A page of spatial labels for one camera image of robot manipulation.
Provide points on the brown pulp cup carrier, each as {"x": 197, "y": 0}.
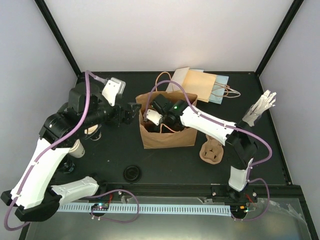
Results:
{"x": 211, "y": 151}

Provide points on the right black frame post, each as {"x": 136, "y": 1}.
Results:
{"x": 283, "y": 27}

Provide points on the stacked paper cups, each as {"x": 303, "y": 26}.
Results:
{"x": 77, "y": 151}

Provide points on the glass with white stirrers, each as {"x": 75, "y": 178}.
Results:
{"x": 254, "y": 113}

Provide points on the black frame post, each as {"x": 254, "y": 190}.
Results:
{"x": 283, "y": 27}
{"x": 48, "y": 17}

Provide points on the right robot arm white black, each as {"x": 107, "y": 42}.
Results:
{"x": 238, "y": 144}

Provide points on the left black frame post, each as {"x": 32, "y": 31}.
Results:
{"x": 48, "y": 17}

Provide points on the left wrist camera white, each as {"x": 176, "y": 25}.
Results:
{"x": 113, "y": 88}

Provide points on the flat blue paper bag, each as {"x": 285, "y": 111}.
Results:
{"x": 218, "y": 90}

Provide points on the black coffee lid near bag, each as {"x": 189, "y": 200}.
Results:
{"x": 132, "y": 174}

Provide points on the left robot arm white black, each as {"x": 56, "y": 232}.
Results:
{"x": 35, "y": 199}

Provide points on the paper cup black sleeve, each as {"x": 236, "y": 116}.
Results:
{"x": 93, "y": 133}

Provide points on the flat white paper bag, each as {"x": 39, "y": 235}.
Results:
{"x": 178, "y": 77}

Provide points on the black front mounting rail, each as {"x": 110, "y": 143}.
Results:
{"x": 217, "y": 192}

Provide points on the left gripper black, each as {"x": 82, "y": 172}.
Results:
{"x": 119, "y": 118}

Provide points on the blue slotted cable duct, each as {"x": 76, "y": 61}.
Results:
{"x": 156, "y": 209}

